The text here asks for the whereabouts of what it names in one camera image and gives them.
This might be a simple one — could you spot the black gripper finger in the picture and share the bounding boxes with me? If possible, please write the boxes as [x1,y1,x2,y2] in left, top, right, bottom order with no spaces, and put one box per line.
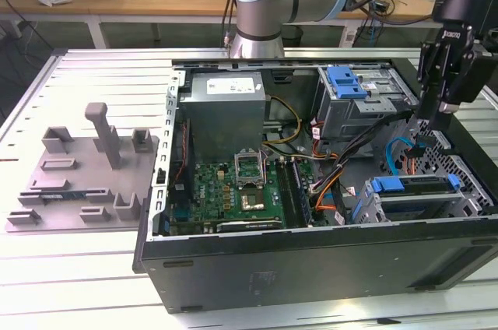
[432,43,492,132]
[417,39,445,129]

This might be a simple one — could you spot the blue wire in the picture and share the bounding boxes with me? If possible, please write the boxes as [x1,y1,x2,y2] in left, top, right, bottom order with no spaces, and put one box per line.
[383,137,414,176]

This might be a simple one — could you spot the orange power wire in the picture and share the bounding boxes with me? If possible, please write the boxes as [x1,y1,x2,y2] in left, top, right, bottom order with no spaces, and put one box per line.
[402,133,436,176]

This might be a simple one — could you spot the hard disk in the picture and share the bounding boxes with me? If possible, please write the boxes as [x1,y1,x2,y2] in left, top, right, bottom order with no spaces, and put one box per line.
[349,173,462,225]

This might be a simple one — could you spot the silver disk bay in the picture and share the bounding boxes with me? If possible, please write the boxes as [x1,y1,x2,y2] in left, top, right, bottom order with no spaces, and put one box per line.
[349,176,475,226]

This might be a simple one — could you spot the blue plastic drive carrier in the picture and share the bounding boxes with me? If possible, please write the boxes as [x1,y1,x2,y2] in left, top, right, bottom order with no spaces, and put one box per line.
[327,66,369,100]

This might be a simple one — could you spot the silver drive cage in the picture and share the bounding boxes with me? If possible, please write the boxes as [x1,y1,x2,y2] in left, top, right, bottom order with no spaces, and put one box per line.
[313,66,419,152]

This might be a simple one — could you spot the black waste bin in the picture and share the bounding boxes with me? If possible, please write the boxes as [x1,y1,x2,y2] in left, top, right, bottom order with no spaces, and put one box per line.
[282,25,303,49]

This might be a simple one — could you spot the RAM stick in slot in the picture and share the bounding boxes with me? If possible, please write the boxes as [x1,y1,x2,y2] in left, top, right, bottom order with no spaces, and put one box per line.
[291,160,314,228]

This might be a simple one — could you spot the black RAM slot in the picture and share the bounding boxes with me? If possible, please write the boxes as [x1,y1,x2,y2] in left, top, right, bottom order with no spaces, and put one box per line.
[275,157,299,229]

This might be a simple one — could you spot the metal socket cover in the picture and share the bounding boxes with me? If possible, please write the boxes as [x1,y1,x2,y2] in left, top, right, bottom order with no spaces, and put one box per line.
[233,149,268,189]

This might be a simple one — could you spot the gray power supply unit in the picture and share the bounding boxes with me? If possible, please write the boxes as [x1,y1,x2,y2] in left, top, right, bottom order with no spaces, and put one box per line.
[177,72,268,163]

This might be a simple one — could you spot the CPU socket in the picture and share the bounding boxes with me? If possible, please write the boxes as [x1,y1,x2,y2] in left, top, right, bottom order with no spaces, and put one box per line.
[240,191,269,214]

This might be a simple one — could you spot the black PC case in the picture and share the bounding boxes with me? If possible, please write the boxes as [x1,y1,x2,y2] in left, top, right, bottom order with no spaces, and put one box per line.
[132,56,498,314]

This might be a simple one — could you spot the black graphics card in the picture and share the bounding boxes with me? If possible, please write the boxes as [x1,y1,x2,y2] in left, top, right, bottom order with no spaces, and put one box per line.
[216,219,283,233]

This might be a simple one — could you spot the green motherboard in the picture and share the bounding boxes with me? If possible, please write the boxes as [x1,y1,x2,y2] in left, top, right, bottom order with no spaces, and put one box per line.
[169,160,314,233]

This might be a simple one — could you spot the wooden desk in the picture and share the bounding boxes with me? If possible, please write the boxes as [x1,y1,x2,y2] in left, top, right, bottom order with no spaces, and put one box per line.
[0,0,498,51]

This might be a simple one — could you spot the gray parts rack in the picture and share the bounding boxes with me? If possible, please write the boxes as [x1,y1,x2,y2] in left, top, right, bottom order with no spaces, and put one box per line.
[5,102,160,233]

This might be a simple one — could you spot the RAM stick on rack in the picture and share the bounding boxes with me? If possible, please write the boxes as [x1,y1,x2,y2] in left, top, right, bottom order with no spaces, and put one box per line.
[40,191,86,202]

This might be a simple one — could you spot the black cable bundle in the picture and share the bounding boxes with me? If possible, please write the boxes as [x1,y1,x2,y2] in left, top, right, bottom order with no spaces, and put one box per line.
[310,110,413,209]

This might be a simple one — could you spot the yellow and black wires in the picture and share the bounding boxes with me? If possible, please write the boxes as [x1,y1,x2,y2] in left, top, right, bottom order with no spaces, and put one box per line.
[264,95,303,146]

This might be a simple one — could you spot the orange motherboard wires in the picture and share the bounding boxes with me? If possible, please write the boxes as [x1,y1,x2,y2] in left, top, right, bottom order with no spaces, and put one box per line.
[310,168,345,216]

